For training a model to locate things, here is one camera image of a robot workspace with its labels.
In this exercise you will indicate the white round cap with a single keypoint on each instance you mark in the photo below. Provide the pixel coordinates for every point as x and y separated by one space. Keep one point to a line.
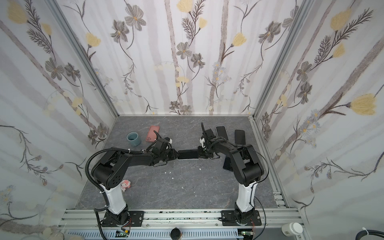
292 229

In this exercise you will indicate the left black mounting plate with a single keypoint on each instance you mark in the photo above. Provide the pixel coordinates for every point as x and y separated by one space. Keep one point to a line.
136 218

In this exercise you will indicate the black knob on rail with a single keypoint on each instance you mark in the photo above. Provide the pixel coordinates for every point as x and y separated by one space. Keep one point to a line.
176 234

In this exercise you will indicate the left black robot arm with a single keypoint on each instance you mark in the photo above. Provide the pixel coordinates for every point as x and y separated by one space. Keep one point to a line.
106 169

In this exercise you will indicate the black mounting plate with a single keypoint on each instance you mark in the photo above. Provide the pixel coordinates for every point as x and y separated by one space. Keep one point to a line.
136 218
236 218

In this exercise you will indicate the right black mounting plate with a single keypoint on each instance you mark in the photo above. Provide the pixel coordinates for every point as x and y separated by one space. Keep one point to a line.
236 218

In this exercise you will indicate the teal ceramic cup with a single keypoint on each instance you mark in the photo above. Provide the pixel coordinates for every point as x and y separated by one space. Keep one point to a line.
134 139

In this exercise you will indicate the small pink figurine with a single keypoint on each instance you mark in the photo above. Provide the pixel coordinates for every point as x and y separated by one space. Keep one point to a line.
125 184

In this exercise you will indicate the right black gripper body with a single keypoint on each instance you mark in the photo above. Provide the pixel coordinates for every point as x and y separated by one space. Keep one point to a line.
204 151

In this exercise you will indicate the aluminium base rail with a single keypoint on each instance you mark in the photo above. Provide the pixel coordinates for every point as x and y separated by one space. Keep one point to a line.
204 225

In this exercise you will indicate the black phone case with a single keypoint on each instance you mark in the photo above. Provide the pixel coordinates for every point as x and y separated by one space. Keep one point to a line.
240 137

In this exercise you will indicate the black phone blue edge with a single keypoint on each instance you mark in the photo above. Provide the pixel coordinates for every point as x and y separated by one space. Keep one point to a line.
227 164

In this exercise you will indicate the pink phone case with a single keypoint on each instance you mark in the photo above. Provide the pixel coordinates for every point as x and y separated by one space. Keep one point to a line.
152 134

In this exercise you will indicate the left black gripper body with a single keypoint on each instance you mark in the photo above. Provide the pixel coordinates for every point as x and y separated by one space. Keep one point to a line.
167 156

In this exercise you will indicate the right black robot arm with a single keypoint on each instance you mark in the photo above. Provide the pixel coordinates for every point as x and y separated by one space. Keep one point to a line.
247 168

